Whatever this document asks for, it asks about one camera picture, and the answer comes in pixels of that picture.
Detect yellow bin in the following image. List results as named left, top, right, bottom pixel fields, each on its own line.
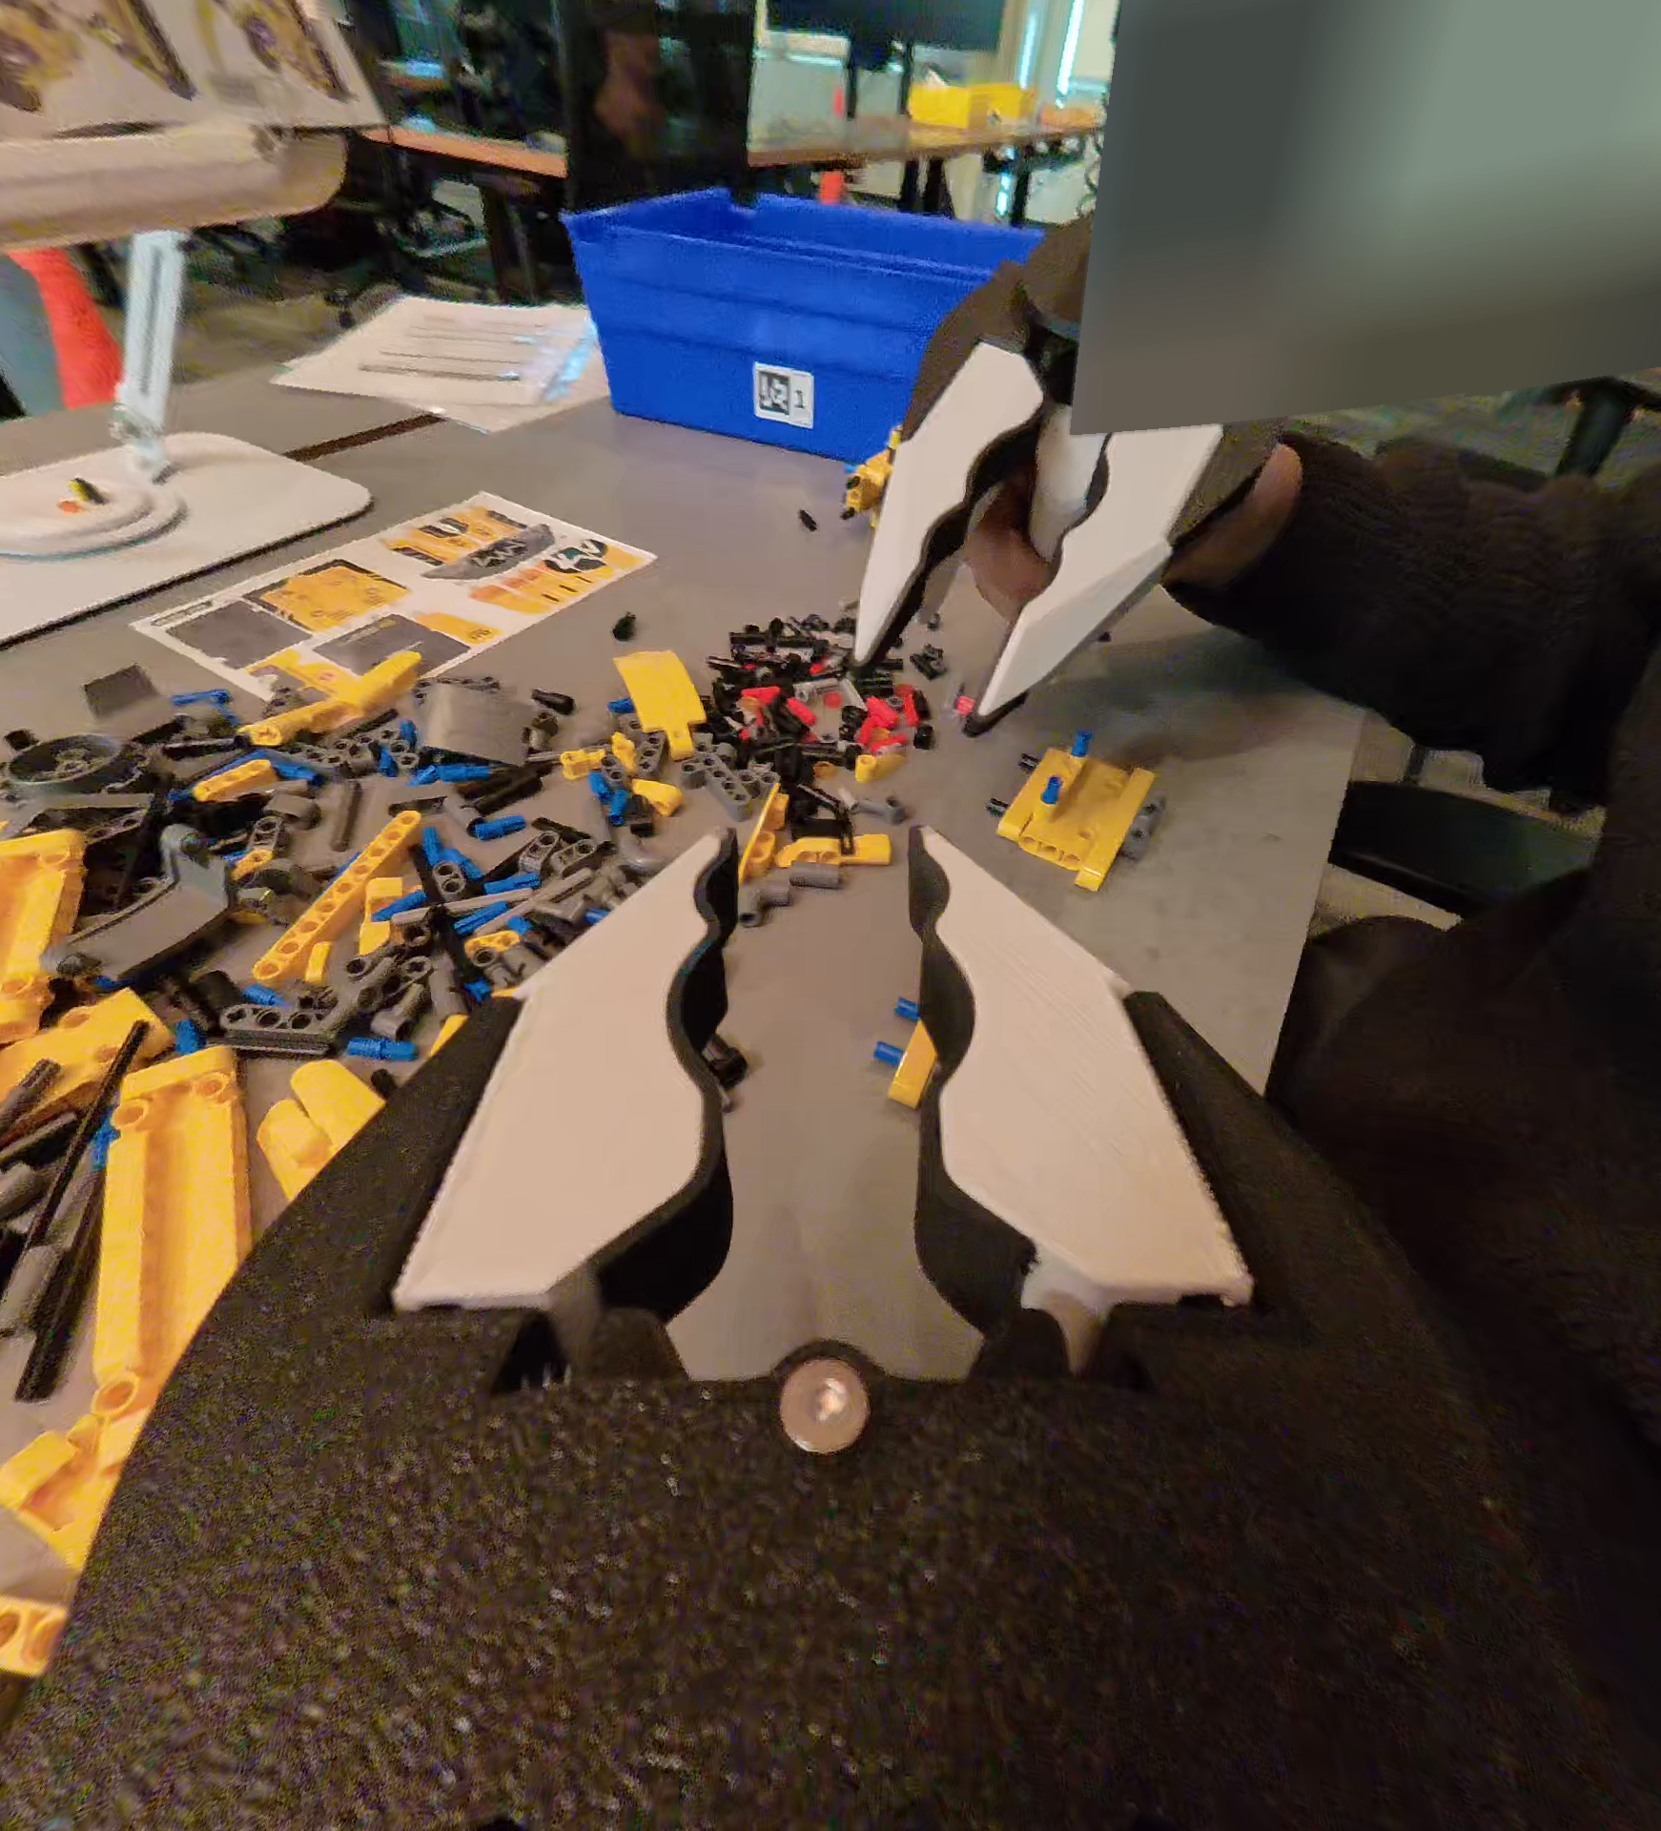
left=906, top=79, right=1043, bottom=132

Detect dark upright panel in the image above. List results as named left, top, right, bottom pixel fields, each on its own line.
left=559, top=0, right=757, bottom=218

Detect blue plastic bin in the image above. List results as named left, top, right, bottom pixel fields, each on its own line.
left=561, top=186, right=1062, bottom=468

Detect person's black sweater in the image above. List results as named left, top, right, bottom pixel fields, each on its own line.
left=1266, top=573, right=1661, bottom=1831

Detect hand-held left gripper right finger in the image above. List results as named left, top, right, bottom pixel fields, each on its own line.
left=906, top=825, right=1257, bottom=1365

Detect heap of black red pins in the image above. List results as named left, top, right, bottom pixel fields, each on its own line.
left=702, top=613, right=940, bottom=783

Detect background work table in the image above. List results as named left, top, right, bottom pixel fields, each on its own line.
left=372, top=115, right=1104, bottom=304

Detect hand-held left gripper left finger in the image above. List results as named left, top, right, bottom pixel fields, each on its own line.
left=393, top=831, right=742, bottom=1365

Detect large yellow curved panel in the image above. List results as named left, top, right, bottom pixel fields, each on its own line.
left=610, top=651, right=707, bottom=762

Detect orange-red object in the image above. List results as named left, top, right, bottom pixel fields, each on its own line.
left=8, top=247, right=128, bottom=411

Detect white desk stand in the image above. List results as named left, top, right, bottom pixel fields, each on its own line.
left=0, top=121, right=376, bottom=672

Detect sticker sheet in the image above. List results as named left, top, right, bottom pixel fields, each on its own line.
left=130, top=493, right=658, bottom=705

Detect dark grey curved panel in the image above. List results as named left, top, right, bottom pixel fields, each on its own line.
left=408, top=676, right=541, bottom=768

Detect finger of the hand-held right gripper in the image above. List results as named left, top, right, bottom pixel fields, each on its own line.
left=961, top=422, right=1228, bottom=739
left=850, top=340, right=1051, bottom=672

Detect yellow frame assembly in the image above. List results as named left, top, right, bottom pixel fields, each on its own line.
left=993, top=733, right=1165, bottom=893

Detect pile of plastic building pieces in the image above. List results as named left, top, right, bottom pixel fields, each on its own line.
left=0, top=651, right=948, bottom=1691

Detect person's right hand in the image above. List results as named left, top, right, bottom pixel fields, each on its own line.
left=969, top=441, right=1308, bottom=621

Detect papers in clear sleeve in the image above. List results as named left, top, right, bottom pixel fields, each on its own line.
left=273, top=293, right=606, bottom=436

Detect black office chair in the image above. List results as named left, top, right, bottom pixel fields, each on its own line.
left=1331, top=779, right=1606, bottom=918
left=1537, top=375, right=1661, bottom=481

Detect small yellow black assembly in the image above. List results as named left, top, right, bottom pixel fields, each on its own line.
left=841, top=426, right=908, bottom=522

